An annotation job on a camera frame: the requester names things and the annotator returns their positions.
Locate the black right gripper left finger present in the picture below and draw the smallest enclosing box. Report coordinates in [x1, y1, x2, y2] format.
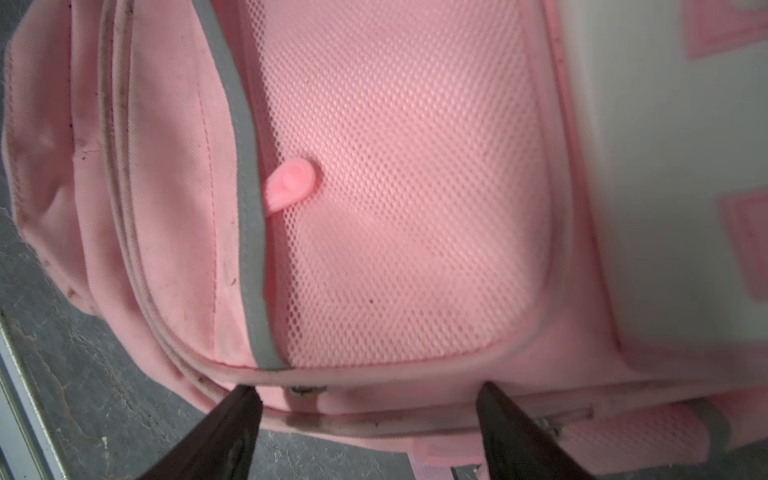
[140, 385, 263, 480]

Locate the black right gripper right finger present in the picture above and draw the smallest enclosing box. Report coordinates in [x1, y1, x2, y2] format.
[476, 382, 593, 480]

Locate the pink school backpack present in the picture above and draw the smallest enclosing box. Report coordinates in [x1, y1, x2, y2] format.
[1, 1, 767, 479]

